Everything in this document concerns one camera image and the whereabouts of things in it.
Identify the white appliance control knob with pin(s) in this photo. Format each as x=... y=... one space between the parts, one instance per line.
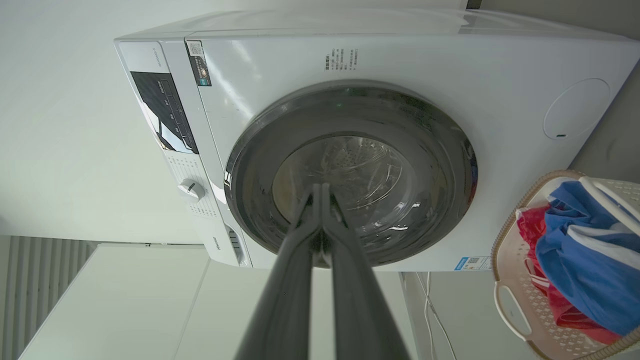
x=190 y=189

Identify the red garment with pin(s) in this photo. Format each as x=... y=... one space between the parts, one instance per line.
x=555 y=305

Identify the white slatted radiator panel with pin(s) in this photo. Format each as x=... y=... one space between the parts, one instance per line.
x=35 y=285

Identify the white cabinet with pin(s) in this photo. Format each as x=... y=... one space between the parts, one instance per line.
x=150 y=305

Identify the round dark washer door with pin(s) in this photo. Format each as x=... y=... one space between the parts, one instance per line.
x=430 y=150

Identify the blue and white garment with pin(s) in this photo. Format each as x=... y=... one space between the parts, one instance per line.
x=590 y=260

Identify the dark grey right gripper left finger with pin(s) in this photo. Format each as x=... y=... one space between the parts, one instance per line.
x=287 y=300

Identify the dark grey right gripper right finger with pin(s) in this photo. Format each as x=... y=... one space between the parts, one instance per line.
x=360 y=310

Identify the white front-load washing machine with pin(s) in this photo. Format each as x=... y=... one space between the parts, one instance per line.
x=400 y=65

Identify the white plastic laundry basket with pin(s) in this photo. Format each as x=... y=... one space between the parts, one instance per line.
x=520 y=300

